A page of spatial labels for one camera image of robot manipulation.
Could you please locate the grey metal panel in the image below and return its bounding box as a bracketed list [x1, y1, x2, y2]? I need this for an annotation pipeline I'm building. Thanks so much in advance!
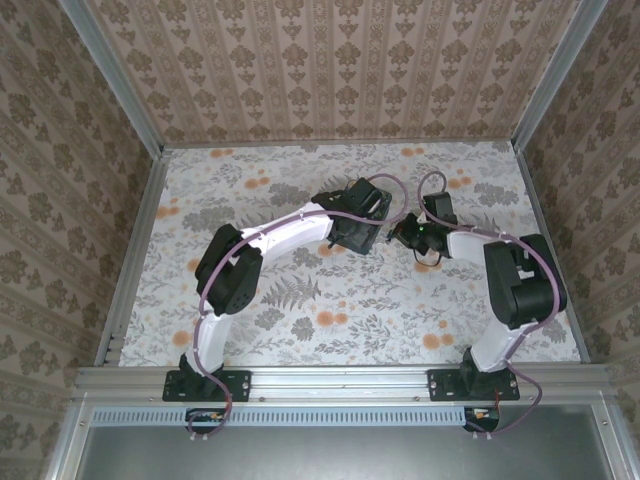
[47, 402, 637, 480]

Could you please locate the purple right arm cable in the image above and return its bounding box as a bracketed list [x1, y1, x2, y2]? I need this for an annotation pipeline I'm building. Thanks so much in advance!
[417, 171, 564, 441]

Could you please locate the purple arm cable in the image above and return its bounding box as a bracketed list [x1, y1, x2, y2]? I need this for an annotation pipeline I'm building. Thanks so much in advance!
[417, 171, 564, 441]
[187, 173, 409, 444]

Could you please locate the aluminium frame post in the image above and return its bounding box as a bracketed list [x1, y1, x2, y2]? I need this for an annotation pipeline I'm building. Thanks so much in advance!
[62, 0, 166, 157]
[510, 0, 612, 152]

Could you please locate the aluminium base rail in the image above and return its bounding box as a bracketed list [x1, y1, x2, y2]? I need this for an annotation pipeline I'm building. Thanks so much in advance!
[74, 364, 615, 402]

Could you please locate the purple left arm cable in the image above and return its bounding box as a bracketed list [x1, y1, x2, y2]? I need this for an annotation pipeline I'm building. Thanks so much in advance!
[187, 173, 409, 444]

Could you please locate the grey slotted cable duct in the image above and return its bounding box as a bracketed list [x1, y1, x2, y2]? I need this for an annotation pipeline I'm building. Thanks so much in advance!
[92, 405, 504, 427]

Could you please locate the aluminium side rail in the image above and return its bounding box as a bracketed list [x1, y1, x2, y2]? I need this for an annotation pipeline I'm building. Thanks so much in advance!
[95, 149, 172, 369]

